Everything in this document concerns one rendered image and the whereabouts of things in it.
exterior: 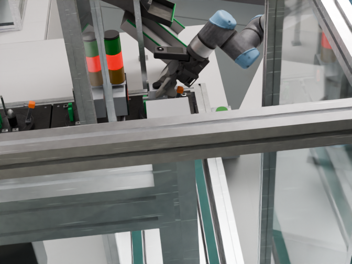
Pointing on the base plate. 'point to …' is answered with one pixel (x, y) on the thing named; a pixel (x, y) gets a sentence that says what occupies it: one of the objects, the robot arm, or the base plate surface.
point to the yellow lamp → (117, 76)
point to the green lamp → (112, 46)
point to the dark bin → (168, 16)
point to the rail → (201, 98)
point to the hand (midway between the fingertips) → (155, 89)
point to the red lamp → (114, 61)
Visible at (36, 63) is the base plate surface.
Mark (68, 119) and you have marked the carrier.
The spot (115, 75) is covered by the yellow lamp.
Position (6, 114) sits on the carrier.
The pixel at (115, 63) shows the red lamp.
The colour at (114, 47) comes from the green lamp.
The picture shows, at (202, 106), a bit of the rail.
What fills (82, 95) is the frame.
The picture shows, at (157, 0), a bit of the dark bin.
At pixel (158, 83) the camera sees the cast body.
